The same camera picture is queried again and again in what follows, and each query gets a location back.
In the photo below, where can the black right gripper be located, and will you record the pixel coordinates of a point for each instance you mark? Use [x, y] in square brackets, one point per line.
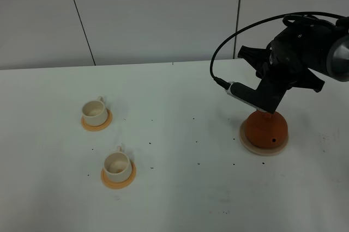
[307, 44]

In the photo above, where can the brown clay teapot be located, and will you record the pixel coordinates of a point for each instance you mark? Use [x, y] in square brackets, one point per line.
[265, 130]

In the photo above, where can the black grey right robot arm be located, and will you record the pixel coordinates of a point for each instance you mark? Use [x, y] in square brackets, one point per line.
[307, 44]

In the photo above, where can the beige round teapot coaster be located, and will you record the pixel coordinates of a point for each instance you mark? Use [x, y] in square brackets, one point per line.
[259, 151]

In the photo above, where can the white teacup near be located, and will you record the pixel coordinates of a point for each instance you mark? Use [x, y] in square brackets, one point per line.
[117, 166]

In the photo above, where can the white teacup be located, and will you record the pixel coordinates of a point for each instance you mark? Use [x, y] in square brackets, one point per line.
[95, 112]
[117, 166]

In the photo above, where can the white teacup far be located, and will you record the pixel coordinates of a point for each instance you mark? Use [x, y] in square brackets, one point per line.
[95, 112]

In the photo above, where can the orange saucer far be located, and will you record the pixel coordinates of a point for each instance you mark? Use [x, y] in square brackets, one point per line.
[100, 127]

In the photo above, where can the orange saucer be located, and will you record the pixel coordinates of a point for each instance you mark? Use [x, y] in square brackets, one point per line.
[118, 185]
[100, 127]

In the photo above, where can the orange saucer near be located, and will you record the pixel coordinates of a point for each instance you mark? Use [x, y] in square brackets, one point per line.
[118, 185]

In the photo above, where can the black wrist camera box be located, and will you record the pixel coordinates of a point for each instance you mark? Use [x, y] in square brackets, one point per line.
[272, 87]

